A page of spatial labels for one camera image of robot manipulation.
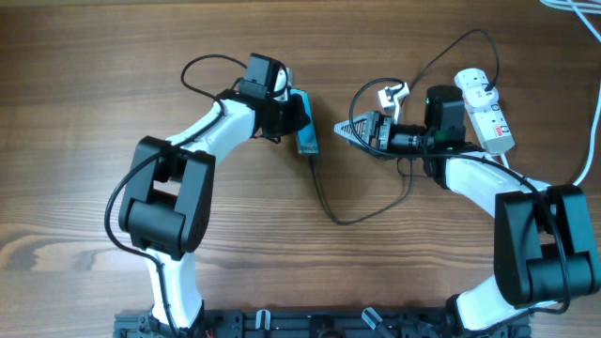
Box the white power strip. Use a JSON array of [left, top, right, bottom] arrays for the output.
[[455, 68, 516, 157]]

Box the white USB wall charger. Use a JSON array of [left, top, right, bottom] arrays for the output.
[[463, 85, 500, 111]]

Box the turquoise screen smartphone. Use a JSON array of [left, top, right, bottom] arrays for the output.
[[288, 88, 320, 157]]

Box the black USB charging cable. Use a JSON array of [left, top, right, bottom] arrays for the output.
[[307, 28, 501, 226]]

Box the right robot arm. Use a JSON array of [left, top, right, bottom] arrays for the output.
[[334, 83, 600, 337]]

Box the white power strip cord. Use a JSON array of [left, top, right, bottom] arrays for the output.
[[499, 0, 601, 187]]

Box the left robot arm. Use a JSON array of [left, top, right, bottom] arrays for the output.
[[104, 54, 311, 337]]

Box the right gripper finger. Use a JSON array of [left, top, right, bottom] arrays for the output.
[[340, 112, 374, 132], [334, 127, 374, 155]]

